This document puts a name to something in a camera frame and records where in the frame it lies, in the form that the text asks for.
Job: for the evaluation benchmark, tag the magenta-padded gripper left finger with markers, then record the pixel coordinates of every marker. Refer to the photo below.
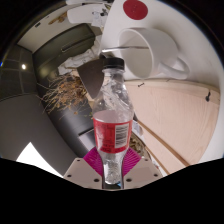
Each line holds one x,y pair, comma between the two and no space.
92,161

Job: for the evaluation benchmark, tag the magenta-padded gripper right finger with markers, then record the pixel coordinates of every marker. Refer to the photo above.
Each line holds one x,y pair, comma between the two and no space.
131,161

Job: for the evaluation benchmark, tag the clear red-labelled drink bottle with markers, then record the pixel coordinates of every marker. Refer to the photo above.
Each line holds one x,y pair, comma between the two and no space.
112,133

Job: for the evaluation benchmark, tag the long ceiling light strip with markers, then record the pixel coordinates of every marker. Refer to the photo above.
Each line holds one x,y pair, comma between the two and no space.
33,156

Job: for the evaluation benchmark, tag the large wooden drawing board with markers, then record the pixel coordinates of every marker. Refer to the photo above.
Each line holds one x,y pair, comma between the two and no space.
173,113

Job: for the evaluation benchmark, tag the dried plant in grey pot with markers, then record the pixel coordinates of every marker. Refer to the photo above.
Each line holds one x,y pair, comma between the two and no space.
91,75

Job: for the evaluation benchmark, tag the white mug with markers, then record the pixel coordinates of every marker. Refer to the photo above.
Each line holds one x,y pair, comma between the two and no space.
163,56

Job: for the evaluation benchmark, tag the metal spoon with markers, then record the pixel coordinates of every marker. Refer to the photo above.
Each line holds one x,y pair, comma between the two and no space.
133,48

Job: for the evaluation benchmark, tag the round ceiling spotlight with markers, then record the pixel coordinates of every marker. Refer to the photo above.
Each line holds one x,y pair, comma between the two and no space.
23,66

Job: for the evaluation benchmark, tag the wooden figure sculpture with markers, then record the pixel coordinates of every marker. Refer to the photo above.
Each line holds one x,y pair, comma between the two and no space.
57,19

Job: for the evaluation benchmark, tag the flat round red coaster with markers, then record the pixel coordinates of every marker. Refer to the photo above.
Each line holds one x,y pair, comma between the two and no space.
135,9

